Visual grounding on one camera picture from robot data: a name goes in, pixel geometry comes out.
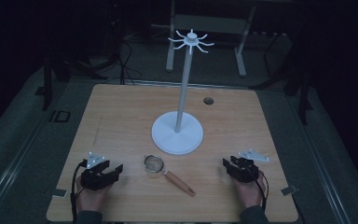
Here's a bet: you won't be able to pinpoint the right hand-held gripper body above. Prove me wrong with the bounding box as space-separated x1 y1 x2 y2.
227 148 271 184

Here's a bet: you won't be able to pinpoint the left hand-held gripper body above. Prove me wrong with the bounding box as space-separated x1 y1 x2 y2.
80 151 114 191

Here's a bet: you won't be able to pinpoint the mesh strainer with wooden handle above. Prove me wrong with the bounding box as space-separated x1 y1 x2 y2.
144 154 197 197

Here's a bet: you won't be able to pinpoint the white hook stand rack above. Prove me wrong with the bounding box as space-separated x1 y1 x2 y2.
151 28 215 156

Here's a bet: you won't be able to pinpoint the person's left hand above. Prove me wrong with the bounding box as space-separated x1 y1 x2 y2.
76 175 114 215

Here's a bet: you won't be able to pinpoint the person's right hand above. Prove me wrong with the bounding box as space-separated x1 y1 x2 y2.
232 175 267 210

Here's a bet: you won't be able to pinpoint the grey tape piece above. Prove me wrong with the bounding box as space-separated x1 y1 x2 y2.
281 185 299 197
51 188 68 198

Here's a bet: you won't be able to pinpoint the black tripod stand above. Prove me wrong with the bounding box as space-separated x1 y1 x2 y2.
40 50 109 112
250 27 314 126

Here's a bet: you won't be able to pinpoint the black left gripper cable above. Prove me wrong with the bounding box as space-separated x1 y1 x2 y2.
70 160 89 224

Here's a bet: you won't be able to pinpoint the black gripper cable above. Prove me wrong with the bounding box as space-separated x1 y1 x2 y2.
253 169 270 213
70 160 89 224

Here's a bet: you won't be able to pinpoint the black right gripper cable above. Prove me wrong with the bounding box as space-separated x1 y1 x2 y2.
253 169 270 213

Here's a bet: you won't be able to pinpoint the black floor cables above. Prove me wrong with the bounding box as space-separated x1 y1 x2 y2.
117 18 144 86

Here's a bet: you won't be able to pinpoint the grey metal frame stand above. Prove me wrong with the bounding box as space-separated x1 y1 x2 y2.
165 0 257 78

